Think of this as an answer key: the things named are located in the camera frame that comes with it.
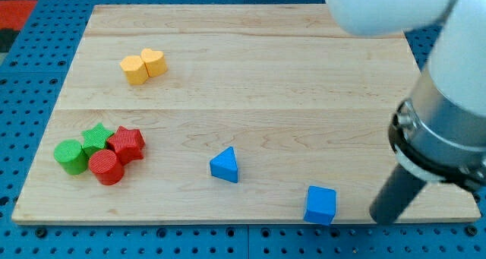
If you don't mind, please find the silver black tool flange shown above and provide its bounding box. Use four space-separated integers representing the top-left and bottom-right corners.
388 68 485 192

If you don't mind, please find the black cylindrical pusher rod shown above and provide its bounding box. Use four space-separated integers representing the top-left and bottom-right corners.
369 164 427 225

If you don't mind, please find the blue cube block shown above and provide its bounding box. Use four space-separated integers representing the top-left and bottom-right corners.
303 185 336 226

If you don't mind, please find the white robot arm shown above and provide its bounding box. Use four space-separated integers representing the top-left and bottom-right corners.
325 0 485 224

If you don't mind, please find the blue triangle block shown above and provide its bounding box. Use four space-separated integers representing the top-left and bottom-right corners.
210 147 238 183

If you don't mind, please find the wooden board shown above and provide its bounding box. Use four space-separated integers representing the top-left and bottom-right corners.
11 4 482 226

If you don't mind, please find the red star block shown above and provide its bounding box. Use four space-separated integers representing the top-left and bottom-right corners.
106 126 145 166

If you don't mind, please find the yellow heart block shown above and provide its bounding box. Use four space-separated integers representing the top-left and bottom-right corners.
140 48 168 77

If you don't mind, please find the yellow hexagon block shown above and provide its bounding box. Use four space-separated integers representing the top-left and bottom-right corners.
119 55 149 85

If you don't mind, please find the red cylinder block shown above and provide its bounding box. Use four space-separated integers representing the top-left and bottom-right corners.
88 150 125 185

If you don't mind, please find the green star block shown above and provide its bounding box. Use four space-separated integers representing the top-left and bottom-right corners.
81 122 114 157

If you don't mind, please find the green cylinder block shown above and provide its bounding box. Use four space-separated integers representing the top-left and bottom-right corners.
53 139 88 175

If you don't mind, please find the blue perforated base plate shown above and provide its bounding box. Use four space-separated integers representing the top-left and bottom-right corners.
1 0 485 258

